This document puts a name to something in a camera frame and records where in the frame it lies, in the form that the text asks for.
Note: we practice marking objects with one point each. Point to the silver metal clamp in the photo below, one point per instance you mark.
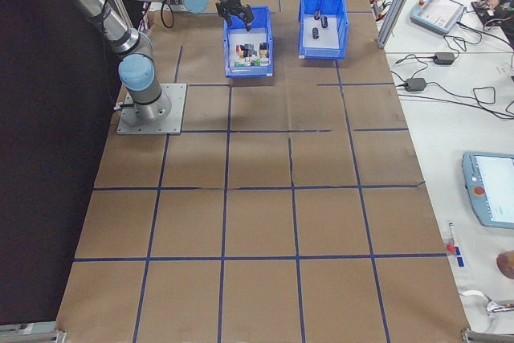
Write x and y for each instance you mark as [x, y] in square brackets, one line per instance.
[500, 307]

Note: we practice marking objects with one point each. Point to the white square base plate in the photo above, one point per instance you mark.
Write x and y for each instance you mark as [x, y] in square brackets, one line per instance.
[172, 118]

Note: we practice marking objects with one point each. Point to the brown rounded object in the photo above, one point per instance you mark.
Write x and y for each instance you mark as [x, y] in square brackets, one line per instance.
[507, 264]

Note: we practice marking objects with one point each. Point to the black power adapter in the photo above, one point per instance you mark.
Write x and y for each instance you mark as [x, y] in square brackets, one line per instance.
[415, 84]
[443, 58]

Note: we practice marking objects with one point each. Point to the black USB hub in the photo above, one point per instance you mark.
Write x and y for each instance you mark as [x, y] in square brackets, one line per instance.
[376, 7]

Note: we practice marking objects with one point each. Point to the blue plastic capacitor bin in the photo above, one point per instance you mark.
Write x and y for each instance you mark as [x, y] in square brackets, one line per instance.
[321, 54]

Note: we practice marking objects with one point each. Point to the large black cylindrical capacitor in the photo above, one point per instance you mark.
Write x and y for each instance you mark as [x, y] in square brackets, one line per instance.
[324, 21]

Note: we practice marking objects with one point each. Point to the aluminium profile post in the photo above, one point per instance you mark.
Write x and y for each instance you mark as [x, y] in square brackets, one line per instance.
[395, 5]

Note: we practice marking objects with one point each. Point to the small black cylindrical capacitor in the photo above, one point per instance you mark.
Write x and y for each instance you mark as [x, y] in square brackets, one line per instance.
[317, 13]
[316, 33]

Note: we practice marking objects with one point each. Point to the black fabric frame cover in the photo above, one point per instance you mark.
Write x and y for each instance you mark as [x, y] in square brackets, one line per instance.
[40, 158]

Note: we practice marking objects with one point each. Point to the blue plastic switch bin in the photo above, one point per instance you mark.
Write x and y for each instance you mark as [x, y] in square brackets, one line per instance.
[249, 73]

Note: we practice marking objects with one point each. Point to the blue tape strip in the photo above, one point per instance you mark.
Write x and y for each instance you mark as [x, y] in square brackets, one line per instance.
[462, 259]

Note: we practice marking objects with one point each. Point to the black orange-faced push button switch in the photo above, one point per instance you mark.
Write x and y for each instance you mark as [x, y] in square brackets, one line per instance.
[263, 49]

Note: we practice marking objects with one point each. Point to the small clear-cased switch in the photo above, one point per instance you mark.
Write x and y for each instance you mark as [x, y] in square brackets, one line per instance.
[239, 63]
[264, 62]
[252, 62]

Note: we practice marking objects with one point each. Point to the aluminium profile rail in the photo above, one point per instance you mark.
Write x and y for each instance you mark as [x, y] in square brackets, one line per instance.
[32, 331]
[488, 336]

